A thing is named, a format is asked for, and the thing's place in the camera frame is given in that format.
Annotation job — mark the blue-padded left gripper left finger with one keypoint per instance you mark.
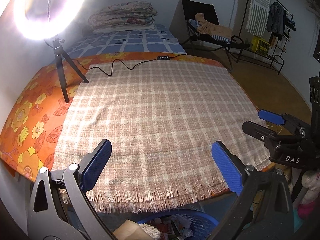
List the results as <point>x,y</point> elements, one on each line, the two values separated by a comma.
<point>47,215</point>

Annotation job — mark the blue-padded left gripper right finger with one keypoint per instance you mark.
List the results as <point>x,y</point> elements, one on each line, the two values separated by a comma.
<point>263,207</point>

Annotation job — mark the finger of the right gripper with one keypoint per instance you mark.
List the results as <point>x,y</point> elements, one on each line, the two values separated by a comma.
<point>259,132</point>
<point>271,117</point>

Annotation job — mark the blue trash basket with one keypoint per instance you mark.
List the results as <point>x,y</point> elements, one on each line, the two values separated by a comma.
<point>173,224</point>

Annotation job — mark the plush toy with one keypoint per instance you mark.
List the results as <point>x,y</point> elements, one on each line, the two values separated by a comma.
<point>304,189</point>

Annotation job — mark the yellow crate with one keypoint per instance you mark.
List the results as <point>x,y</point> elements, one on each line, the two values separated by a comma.
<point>260,46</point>

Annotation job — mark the black clothes rack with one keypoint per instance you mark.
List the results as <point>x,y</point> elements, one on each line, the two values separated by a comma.
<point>274,60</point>

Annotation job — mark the dark hanging jacket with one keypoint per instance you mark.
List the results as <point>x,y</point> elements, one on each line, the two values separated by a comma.
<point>278,20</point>

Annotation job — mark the black folding chair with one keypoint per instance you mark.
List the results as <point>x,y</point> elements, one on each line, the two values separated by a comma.
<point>190,9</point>

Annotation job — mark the white striped towel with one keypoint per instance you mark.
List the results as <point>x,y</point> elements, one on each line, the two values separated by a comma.
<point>257,17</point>

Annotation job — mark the clothes on chair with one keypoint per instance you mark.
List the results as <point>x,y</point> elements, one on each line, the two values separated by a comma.
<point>215,31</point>

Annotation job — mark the blue checked bedsheet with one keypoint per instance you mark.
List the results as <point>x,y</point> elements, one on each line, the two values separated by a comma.
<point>157,39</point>

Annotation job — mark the folded floral quilt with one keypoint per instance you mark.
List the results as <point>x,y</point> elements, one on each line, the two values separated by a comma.
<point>129,14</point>

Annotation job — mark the ring light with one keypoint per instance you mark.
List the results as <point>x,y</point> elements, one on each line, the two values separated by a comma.
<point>43,19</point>

